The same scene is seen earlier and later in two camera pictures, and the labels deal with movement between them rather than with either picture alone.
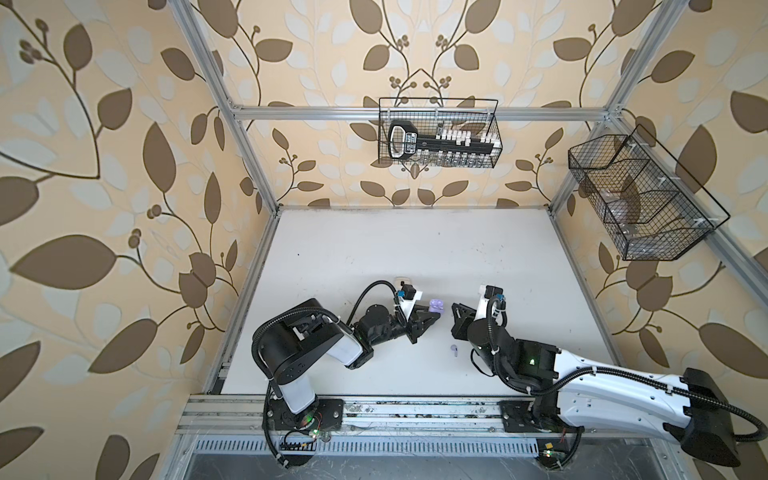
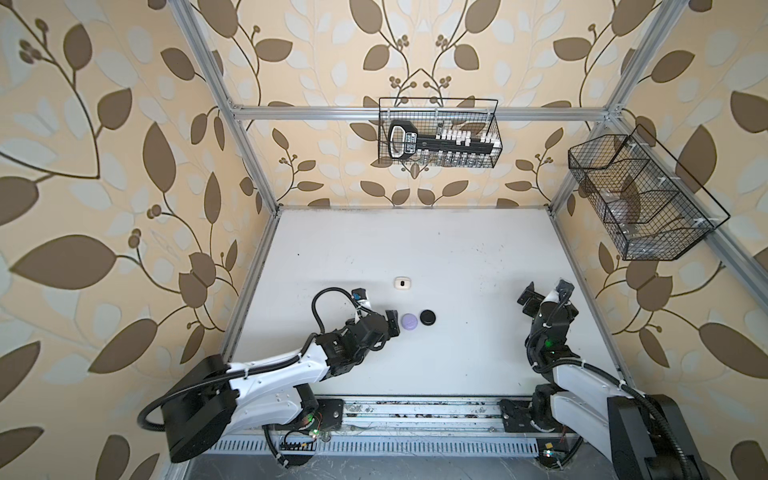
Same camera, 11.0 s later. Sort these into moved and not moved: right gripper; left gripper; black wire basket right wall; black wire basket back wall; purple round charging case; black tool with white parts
Moved: right gripper; purple round charging case; left gripper
Not moved: black wire basket right wall; black wire basket back wall; black tool with white parts
